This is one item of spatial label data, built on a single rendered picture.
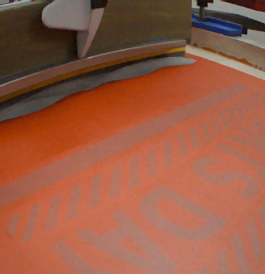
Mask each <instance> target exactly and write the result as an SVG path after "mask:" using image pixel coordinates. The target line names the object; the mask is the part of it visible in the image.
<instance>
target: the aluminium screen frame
mask: <svg viewBox="0 0 265 274"><path fill-rule="evenodd" d="M188 44H189V45H191V46H195V47H198V48H201V49H204V50H207V51H212V52H214V53H215V54H220V55H223V56H225V57H229V58H232V59H234V60H236V61H240V62H242V63H244V64H248V65H251V66H253V67H256V68H258V69H261V70H263V71H265V44H262V43H259V42H256V41H254V40H249V39H247V38H243V37H241V36H236V35H235V36H228V35H225V34H221V33H218V32H214V31H210V30H206V29H203V28H199V27H195V26H191V43H188Z"/></svg>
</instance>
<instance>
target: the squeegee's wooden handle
mask: <svg viewBox="0 0 265 274"><path fill-rule="evenodd" d="M53 1H55V0H40V1H32V2H27V3H22V4H15V5H12V6H7V7H3V8H0V80H4V79H6V78H8V77H11V76H15V75H17V74H20V73H25V72H26V71H30V70H33V69H35V68H39V67H42V66H45V65H49V64H53V63H55V62H58V61H63V60H65V59H70V58H73V57H76V53H77V51H76V35H77V31H75V30H73V31H72V30H66V29H64V30H63V29H50V28H47V27H45V25H44V24H43V23H42V22H43V21H42V12H43V10H44V9H45V7H46V6H48V5H49V4H50V3H51V2H53ZM191 7H192V0H108V2H107V5H106V7H104V12H103V15H102V18H101V22H100V24H99V26H98V29H97V30H96V33H95V36H94V39H93V40H92V41H91V45H90V47H89V50H88V52H87V53H88V54H90V53H94V52H97V51H100V50H104V49H111V48H115V47H119V46H125V45H132V44H139V43H143V42H150V41H156V40H159V41H160V40H164V39H172V38H175V39H176V38H180V39H186V43H187V44H188V43H191V20H192V18H191V16H192V13H191V11H192V8H191Z"/></svg>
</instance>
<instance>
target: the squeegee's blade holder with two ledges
mask: <svg viewBox="0 0 265 274"><path fill-rule="evenodd" d="M185 46H186V39H180V38H176V39H175V38H172V39H164V40H160V41H159V40H156V41H150V42H143V43H139V44H132V45H125V46H119V47H115V48H111V49H104V50H100V51H97V52H94V53H90V54H86V55H85V57H83V58H82V59H78V58H77V57H73V58H70V59H65V60H63V61H58V62H55V63H53V64H49V65H45V66H42V67H39V68H35V69H33V70H30V71H26V72H25V73H20V74H17V75H15V76H11V77H8V78H6V79H4V80H0V97H2V96H4V95H6V94H9V93H13V92H15V91H17V90H20V89H23V88H27V87H28V86H31V85H34V84H37V83H39V82H42V81H47V80H49V79H51V78H54V77H58V76H62V75H63V74H66V73H71V72H75V71H78V70H80V69H85V68H88V67H92V66H94V65H97V64H103V63H106V62H110V61H115V60H119V59H125V58H128V57H131V56H136V55H143V54H148V53H151V52H157V51H163V50H165V51H166V50H169V49H177V48H182V47H185Z"/></svg>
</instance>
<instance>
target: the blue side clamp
mask: <svg viewBox="0 0 265 274"><path fill-rule="evenodd" d="M196 16H199V14H193V13H192V16H191V18H192V20H191V25H192V26H195V27H199V28H203V29H206V30H210V31H214V32H218V33H221V34H225V35H228V36H235V35H236V36H242V25H239V24H235V23H231V22H230V21H224V20H222V19H216V18H213V17H208V16H205V17H206V18H207V19H208V21H207V22H203V21H197V20H196Z"/></svg>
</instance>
